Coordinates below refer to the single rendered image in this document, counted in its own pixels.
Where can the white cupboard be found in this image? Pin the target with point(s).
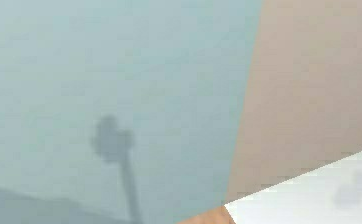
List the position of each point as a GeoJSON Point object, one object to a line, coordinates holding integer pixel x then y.
{"type": "Point", "coordinates": [309, 196]}

